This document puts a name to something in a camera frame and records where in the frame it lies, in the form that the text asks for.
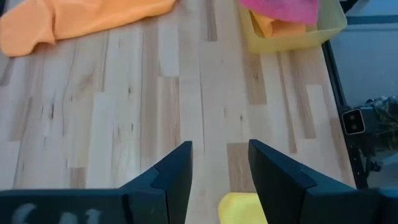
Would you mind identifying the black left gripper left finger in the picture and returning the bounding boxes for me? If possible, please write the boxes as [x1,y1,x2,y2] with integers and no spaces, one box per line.
[0,141,194,224]

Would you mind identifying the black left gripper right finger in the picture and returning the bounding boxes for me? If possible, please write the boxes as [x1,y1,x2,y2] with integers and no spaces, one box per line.
[248,139,398,224]

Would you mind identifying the yellow microfiber towel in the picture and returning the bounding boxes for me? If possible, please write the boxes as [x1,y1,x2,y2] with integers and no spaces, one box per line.
[217,192,269,224]

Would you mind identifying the orange microfiber towel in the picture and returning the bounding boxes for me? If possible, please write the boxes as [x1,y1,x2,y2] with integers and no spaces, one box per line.
[0,0,177,58]
[249,10,307,39]

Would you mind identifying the pink microfiber towel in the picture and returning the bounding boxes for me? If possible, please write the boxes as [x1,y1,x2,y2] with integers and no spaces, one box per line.
[238,0,320,26]

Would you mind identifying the pale yellow plastic bin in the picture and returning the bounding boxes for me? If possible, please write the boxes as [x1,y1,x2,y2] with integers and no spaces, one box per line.
[238,0,348,54]

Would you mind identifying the table edge camera box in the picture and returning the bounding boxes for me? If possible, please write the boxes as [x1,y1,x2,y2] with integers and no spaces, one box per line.
[341,107,366,136]

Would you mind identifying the dark cable bundle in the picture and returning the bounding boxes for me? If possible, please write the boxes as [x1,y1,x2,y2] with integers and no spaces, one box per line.
[366,95,398,150]

